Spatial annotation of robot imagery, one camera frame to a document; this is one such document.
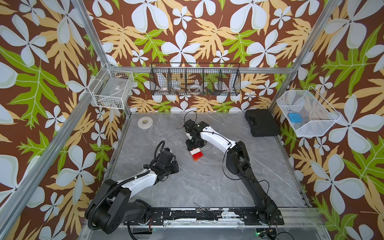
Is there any white lego brick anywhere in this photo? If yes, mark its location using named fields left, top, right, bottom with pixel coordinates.
left=190, top=148, right=201, bottom=155

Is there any red lego brick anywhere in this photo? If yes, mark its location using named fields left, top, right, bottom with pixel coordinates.
left=192, top=152, right=204, bottom=162

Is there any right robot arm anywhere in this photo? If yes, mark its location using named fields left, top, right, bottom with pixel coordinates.
left=183, top=120, right=285, bottom=225

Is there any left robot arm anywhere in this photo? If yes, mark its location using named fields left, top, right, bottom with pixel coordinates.
left=86, top=148, right=179, bottom=234

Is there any white tape roll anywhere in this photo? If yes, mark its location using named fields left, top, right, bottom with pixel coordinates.
left=137, top=117, right=154, bottom=129

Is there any black plastic case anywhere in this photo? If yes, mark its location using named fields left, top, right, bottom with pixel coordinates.
left=245, top=109, right=281, bottom=137

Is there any blue object in basket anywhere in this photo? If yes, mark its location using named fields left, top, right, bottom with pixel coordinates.
left=288, top=113, right=303, bottom=124

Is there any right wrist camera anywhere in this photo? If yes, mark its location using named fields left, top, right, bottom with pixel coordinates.
left=183, top=120, right=196, bottom=133

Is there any black wire basket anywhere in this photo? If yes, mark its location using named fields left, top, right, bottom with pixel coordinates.
left=149, top=63, right=242, bottom=96

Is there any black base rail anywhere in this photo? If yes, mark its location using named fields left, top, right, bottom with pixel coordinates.
left=125, top=206, right=285, bottom=227

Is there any white wire basket left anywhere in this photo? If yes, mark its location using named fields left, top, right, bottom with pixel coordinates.
left=89, top=64, right=135, bottom=110

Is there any white wire basket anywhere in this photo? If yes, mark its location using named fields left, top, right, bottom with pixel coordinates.
left=89, top=64, right=135, bottom=110
left=277, top=87, right=341, bottom=138

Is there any aluminium frame back bar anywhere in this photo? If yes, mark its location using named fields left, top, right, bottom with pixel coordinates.
left=116, top=65, right=295, bottom=75

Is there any white wire basket right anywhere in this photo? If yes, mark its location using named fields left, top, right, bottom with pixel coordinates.
left=277, top=87, right=341, bottom=138

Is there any aluminium frame post left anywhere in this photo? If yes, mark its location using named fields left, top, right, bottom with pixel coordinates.
left=1, top=1, right=126, bottom=240

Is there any aluminium frame post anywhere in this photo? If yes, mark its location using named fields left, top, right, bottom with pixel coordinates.
left=269, top=1, right=340, bottom=113
left=1, top=1, right=126, bottom=240

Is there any aluminium frame post right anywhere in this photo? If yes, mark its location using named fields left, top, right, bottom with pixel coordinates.
left=269, top=1, right=340, bottom=113

